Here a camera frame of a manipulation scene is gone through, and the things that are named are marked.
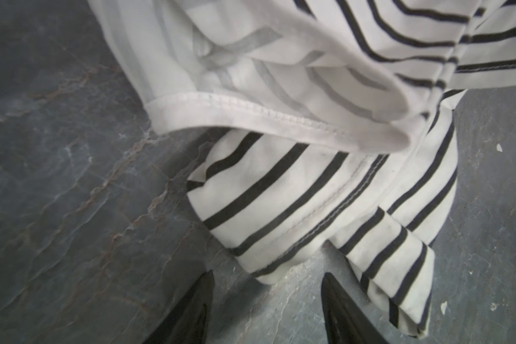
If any black white striped tank top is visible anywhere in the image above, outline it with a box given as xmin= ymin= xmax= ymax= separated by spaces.
xmin=90 ymin=1 xmax=516 ymax=338

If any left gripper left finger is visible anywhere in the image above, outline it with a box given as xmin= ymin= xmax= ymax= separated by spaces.
xmin=143 ymin=270 xmax=215 ymax=344

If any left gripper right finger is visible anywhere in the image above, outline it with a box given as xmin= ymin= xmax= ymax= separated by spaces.
xmin=321 ymin=272 xmax=388 ymax=344

